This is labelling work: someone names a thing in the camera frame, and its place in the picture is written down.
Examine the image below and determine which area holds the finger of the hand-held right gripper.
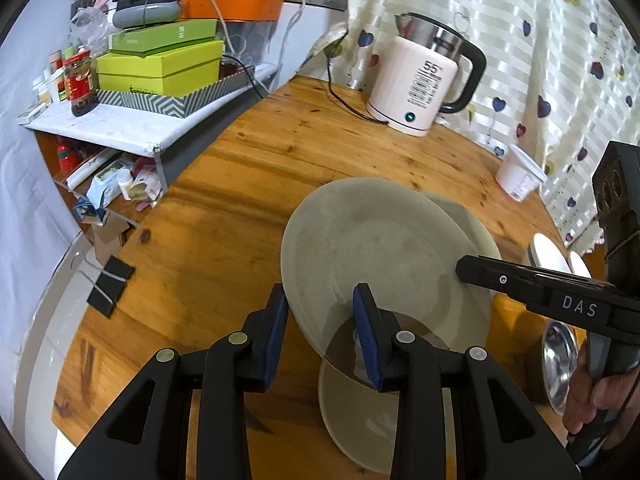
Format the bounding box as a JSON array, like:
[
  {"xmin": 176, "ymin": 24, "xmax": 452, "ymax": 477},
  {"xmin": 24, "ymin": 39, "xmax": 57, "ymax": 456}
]
[{"xmin": 455, "ymin": 254, "xmax": 623, "ymax": 345}]

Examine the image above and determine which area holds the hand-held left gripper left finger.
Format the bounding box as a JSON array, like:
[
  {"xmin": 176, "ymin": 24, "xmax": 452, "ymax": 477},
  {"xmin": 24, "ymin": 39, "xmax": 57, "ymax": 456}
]
[{"xmin": 57, "ymin": 284, "xmax": 290, "ymax": 480}]

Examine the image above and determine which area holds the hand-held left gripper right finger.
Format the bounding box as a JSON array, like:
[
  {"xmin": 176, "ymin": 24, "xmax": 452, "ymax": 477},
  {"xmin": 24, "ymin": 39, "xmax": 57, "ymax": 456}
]
[{"xmin": 352, "ymin": 284, "xmax": 583, "ymax": 480}]

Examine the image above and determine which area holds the large grey ceramic plate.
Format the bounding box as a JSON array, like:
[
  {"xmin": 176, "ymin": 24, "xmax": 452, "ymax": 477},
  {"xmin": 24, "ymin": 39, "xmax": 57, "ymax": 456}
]
[{"xmin": 280, "ymin": 177, "xmax": 501, "ymax": 361}]

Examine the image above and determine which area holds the person's right hand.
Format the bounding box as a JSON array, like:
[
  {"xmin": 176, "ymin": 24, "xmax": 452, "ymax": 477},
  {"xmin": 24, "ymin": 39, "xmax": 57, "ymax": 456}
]
[{"xmin": 562, "ymin": 346, "xmax": 640, "ymax": 453}]

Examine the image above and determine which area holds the white plastic yogurt tub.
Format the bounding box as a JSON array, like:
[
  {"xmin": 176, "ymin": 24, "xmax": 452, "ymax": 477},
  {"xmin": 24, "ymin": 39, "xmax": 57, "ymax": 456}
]
[{"xmin": 495, "ymin": 144, "xmax": 548, "ymax": 202}]

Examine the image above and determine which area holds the stainless steel bowl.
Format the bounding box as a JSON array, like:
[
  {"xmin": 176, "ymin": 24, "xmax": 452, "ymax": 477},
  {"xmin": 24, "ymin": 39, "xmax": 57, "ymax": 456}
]
[{"xmin": 541, "ymin": 322, "xmax": 581, "ymax": 416}]

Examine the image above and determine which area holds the cream heart print curtain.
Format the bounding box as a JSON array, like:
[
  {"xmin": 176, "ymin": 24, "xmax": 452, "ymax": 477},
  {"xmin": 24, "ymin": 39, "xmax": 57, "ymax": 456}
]
[{"xmin": 295, "ymin": 0, "xmax": 640, "ymax": 256}]

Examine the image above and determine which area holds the black binder clip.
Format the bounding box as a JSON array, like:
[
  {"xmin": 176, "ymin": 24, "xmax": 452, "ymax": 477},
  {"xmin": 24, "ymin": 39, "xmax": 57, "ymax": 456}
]
[{"xmin": 70, "ymin": 252, "xmax": 136, "ymax": 318}]

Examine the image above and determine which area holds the brown cardboard piece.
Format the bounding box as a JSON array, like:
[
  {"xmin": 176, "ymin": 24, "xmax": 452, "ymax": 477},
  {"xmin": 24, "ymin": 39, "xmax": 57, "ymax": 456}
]
[{"xmin": 92, "ymin": 220, "xmax": 131, "ymax": 266}]

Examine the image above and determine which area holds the white electric kettle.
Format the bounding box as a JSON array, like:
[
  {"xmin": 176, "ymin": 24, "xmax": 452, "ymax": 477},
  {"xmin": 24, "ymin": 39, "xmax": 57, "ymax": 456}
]
[{"xmin": 364, "ymin": 12, "xmax": 488, "ymax": 137}]

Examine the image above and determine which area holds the green white packet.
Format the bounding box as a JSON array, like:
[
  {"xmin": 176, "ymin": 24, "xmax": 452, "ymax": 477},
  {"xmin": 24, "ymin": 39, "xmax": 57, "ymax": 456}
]
[{"xmin": 87, "ymin": 157, "xmax": 136, "ymax": 208}]

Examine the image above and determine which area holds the grey chevron pattern box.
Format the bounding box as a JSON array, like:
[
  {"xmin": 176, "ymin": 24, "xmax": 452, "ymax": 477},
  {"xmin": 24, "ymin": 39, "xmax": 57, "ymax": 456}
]
[{"xmin": 95, "ymin": 62, "xmax": 256, "ymax": 119}]

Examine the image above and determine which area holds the white shelf board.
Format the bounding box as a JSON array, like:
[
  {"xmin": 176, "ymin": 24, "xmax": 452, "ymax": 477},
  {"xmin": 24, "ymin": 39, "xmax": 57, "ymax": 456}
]
[{"xmin": 17, "ymin": 62, "xmax": 281, "ymax": 158}]

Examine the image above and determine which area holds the red bottle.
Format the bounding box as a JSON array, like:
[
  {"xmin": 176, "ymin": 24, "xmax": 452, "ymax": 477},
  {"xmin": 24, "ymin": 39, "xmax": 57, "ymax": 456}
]
[{"xmin": 57, "ymin": 140, "xmax": 81, "ymax": 171}]

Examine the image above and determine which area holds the lime green box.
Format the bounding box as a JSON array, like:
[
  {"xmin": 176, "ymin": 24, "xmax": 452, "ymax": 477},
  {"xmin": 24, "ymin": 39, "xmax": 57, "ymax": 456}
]
[{"xmin": 95, "ymin": 40, "xmax": 225, "ymax": 97}]

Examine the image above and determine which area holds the dark clear plastic bin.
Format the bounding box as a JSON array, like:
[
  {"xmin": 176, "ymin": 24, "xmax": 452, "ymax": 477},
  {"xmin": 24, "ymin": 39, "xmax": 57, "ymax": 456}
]
[{"xmin": 220, "ymin": 20, "xmax": 276, "ymax": 66}]

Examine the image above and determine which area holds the red label sauce jar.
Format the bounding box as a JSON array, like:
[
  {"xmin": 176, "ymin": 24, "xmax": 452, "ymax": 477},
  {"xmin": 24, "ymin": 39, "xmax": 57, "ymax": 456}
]
[{"xmin": 62, "ymin": 50, "xmax": 98, "ymax": 117}]

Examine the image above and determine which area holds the dark green flat box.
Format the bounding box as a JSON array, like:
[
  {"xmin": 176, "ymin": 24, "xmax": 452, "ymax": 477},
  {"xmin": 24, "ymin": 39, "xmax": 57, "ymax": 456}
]
[{"xmin": 107, "ymin": 19, "xmax": 221, "ymax": 53}]

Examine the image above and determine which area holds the orange plastic tray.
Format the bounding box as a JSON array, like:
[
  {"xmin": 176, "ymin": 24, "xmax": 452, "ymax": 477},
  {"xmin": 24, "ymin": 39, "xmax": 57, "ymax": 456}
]
[{"xmin": 177, "ymin": 0, "xmax": 286, "ymax": 23}]

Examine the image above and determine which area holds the grey pouch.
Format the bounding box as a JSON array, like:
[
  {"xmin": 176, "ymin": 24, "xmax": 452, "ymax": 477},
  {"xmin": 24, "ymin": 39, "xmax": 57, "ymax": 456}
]
[{"xmin": 112, "ymin": 0, "xmax": 188, "ymax": 28}]

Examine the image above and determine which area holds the dark glass jar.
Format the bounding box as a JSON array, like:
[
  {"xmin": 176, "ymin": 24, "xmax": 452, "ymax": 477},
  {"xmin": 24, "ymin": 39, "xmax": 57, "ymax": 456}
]
[{"xmin": 70, "ymin": 0, "xmax": 101, "ymax": 21}]

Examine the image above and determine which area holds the black kettle power cable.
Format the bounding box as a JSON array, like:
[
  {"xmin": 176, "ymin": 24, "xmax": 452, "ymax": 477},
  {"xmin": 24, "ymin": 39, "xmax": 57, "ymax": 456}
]
[{"xmin": 325, "ymin": 30, "xmax": 391, "ymax": 125}]

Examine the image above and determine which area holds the white cable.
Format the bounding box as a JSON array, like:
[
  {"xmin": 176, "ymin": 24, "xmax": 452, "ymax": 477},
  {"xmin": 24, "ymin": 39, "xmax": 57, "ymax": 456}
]
[{"xmin": 185, "ymin": 0, "xmax": 236, "ymax": 56}]

